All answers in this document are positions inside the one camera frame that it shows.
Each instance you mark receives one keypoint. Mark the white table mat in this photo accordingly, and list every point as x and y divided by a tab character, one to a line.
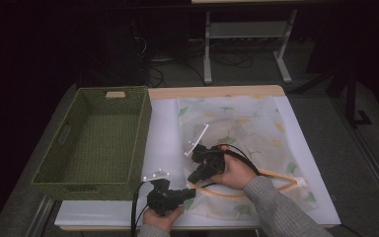
163	131

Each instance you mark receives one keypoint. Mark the person's right hand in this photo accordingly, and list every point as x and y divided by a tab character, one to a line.
237	173

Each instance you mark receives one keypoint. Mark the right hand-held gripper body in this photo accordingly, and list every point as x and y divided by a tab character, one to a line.
212	163

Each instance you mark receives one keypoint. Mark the black metal stand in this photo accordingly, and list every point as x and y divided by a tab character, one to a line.
352	95

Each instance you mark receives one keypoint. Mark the metal floor rail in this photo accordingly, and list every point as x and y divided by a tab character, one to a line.
41	215
371	164

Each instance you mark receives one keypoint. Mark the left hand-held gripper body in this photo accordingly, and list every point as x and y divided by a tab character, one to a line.
163	200

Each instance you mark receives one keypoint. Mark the white metal-frame table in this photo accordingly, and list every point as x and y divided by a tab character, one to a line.
207	49

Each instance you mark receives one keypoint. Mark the person's left hand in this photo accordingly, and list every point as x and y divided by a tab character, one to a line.
161	222

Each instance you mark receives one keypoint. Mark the green woven basket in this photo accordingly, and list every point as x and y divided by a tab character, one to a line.
105	141

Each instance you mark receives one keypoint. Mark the leaf-print mesh laundry bag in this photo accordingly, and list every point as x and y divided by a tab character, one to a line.
243	108

